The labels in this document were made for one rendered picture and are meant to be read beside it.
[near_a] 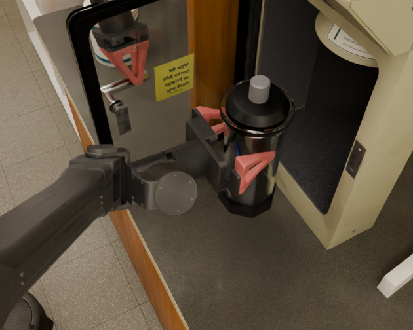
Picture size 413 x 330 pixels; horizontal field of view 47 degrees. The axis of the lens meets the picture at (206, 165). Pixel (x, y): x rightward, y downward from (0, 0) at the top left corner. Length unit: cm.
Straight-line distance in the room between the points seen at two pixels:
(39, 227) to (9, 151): 206
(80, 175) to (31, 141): 191
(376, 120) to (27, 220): 46
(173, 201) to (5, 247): 27
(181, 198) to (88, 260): 145
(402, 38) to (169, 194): 32
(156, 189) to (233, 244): 38
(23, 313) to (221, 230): 94
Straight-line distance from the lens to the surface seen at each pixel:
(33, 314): 170
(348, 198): 80
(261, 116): 65
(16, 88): 279
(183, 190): 59
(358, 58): 71
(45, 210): 46
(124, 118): 79
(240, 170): 66
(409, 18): 55
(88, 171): 58
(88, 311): 193
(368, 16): 50
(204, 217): 95
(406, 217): 104
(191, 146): 67
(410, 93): 67
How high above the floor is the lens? 175
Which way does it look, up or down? 52 degrees down
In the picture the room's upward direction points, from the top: straight up
